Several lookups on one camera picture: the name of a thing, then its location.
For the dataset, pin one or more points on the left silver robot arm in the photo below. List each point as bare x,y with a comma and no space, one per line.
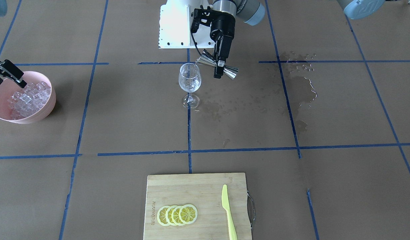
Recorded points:
252,11

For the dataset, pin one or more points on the pink bowl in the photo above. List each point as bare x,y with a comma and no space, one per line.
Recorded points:
7,89

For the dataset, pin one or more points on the steel double jigger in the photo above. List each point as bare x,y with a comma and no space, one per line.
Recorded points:
207,59

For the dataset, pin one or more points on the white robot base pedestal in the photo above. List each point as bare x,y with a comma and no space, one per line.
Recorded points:
175,22

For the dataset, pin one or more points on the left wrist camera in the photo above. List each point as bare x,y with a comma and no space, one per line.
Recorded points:
200,17

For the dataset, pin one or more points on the lemon slice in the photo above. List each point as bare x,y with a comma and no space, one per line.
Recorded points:
161,215
175,216
168,215
188,214

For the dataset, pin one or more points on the clear wine glass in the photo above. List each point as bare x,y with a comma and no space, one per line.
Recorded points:
189,80

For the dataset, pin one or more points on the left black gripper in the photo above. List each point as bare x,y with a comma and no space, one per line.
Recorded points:
222,26

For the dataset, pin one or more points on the yellow plastic knife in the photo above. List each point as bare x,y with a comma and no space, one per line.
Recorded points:
226,206

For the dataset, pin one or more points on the bamboo cutting board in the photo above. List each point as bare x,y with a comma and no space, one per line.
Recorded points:
209,206

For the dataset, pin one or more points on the clear ice cubes pile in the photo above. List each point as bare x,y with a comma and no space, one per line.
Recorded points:
29,100

